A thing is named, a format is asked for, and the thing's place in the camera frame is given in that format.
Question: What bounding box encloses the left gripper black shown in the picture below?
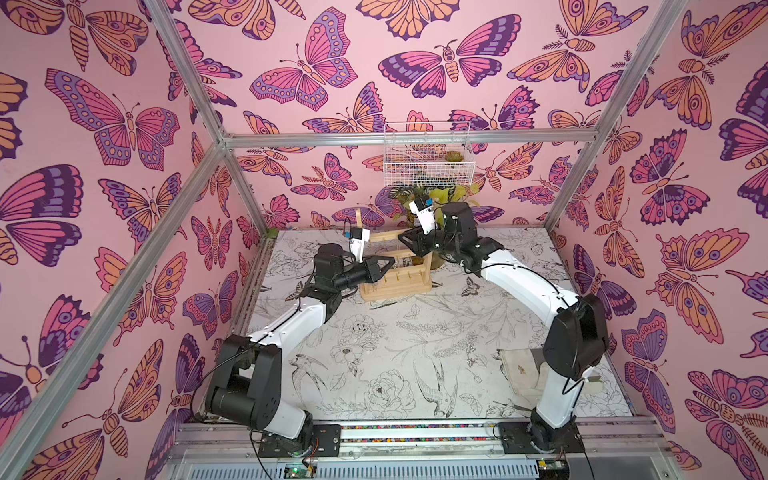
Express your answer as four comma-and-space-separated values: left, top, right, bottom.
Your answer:
332, 258, 394, 296

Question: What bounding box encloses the wooden jewelry display stand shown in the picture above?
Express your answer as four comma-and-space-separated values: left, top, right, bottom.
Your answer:
354, 208, 432, 302

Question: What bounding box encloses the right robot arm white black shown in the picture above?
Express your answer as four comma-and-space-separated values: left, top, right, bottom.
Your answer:
398, 200, 608, 453

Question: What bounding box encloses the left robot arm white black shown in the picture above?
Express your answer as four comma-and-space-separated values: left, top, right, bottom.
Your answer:
204, 243, 396, 455

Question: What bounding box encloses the potted green plant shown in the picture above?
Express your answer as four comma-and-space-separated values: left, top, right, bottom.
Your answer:
389, 184, 480, 227

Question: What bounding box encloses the small succulent in basket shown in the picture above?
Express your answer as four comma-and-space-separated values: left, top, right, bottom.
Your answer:
444, 151, 464, 163

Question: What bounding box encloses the beige work glove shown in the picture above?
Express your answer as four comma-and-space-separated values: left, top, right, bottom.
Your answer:
499, 346, 604, 400

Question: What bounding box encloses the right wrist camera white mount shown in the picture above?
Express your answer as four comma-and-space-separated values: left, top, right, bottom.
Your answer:
409, 198, 437, 235

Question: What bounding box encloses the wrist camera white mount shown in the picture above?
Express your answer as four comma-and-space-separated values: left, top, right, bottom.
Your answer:
409, 198, 437, 235
347, 226, 371, 263

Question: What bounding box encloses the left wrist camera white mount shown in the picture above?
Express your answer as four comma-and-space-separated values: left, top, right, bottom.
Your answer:
347, 226, 371, 263

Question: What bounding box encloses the white wire basket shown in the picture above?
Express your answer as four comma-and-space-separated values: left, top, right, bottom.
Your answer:
381, 121, 476, 188

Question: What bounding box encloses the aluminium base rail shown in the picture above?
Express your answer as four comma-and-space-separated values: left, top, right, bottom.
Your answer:
160, 417, 685, 479

